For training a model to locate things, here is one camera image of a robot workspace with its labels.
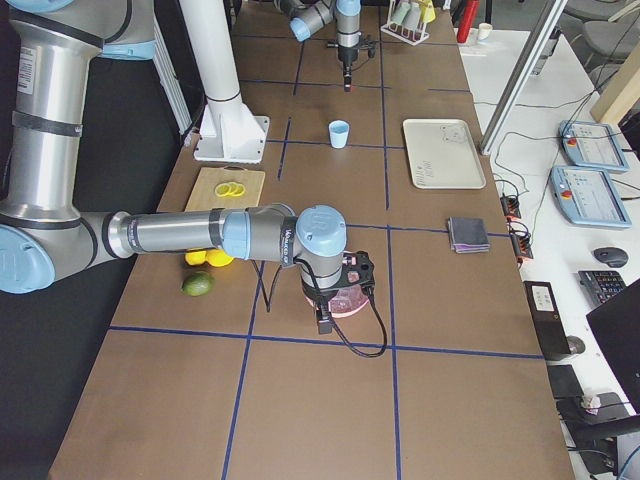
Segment blue teach pendant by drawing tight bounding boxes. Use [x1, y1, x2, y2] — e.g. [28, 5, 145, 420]
[550, 166, 632, 229]
[559, 120, 630, 173]

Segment yellow cup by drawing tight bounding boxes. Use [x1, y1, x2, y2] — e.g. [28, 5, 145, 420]
[419, 0, 436, 24]

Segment wooden cutting board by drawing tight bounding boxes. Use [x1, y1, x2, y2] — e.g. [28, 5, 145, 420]
[185, 167, 265, 211]

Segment black computer mouse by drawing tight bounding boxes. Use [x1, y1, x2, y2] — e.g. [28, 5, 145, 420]
[592, 247, 629, 268]

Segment aluminium frame post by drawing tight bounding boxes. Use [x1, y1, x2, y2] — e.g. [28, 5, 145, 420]
[479, 0, 567, 156]

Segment black keyboard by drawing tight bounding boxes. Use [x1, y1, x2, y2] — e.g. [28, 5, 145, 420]
[578, 270, 627, 305]

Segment upper blue teach pendant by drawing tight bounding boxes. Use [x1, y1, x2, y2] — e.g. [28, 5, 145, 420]
[559, 120, 630, 173]

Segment white wire cup rack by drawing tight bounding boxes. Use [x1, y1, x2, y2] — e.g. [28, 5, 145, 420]
[380, 1, 430, 46]

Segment lemon slices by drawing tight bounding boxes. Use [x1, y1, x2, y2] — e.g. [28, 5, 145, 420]
[214, 181, 246, 198]

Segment pink bowl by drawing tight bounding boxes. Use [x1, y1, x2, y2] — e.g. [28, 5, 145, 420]
[301, 281, 369, 318]

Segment folded grey cloth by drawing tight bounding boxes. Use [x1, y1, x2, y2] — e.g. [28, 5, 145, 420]
[447, 217, 490, 254]

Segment white paper cup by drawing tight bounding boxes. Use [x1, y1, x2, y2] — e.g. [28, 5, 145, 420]
[476, 22, 493, 42]

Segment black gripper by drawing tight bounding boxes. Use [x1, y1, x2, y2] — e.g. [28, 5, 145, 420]
[302, 284, 338, 334]
[338, 45, 358, 89]

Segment white mast base plate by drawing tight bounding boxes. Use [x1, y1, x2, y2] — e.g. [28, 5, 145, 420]
[194, 99, 270, 164]

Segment white camera mast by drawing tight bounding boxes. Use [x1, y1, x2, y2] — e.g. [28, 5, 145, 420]
[179, 0, 240, 103]

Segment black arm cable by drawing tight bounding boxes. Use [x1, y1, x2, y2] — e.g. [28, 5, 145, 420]
[251, 249, 389, 357]

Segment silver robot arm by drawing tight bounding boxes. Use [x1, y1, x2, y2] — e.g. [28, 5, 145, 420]
[1, 1, 346, 333]
[274, 0, 361, 92]

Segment yellow lemon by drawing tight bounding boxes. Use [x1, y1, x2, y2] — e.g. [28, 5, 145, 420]
[205, 249, 234, 268]
[184, 250, 207, 266]

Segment clear ice cubes pile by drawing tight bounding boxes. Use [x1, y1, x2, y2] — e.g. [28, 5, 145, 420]
[331, 285, 368, 316]

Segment orange black power strip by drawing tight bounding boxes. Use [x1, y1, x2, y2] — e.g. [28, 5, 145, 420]
[500, 195, 533, 264]

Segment lower blue teach pendant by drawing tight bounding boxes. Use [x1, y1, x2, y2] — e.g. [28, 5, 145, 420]
[550, 166, 632, 229]

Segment black box with label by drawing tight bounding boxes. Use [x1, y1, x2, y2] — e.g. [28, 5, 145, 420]
[523, 281, 571, 361]

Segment grey office chair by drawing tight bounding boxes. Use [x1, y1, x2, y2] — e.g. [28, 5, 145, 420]
[582, 1, 639, 63]

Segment grey cup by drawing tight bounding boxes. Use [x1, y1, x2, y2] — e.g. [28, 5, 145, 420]
[402, 2, 421, 31]

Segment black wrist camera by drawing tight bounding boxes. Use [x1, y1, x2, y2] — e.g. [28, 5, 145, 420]
[358, 35, 377, 59]
[340, 250, 375, 298]

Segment black laptop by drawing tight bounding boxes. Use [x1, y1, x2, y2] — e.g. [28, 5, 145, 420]
[587, 280, 639, 412]

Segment red bottle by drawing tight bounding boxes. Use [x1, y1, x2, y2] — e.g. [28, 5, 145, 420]
[456, 0, 480, 44]

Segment beige bear tray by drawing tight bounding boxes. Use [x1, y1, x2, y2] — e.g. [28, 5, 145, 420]
[402, 119, 486, 190]

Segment light blue cup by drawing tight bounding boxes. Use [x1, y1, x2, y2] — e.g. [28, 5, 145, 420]
[328, 120, 350, 149]

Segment mint green cup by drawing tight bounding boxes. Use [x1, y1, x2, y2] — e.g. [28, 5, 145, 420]
[390, 1, 410, 25]

